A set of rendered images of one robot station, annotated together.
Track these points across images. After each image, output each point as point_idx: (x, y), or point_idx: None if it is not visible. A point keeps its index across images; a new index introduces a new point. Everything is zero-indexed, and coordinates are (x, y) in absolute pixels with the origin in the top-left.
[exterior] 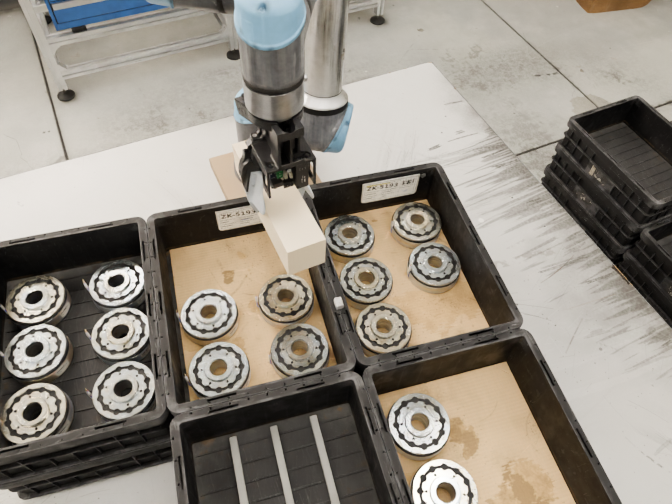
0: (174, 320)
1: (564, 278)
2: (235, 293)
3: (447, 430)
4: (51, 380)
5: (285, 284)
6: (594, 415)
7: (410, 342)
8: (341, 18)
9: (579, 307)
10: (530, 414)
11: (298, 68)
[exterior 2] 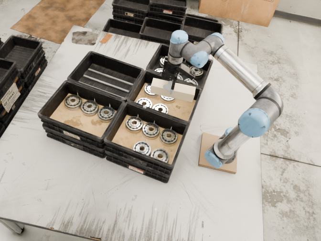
0: None
1: (112, 214)
2: (171, 105)
3: (99, 115)
4: None
5: (163, 111)
6: (71, 177)
7: (126, 130)
8: (232, 134)
9: (99, 208)
10: None
11: (169, 49)
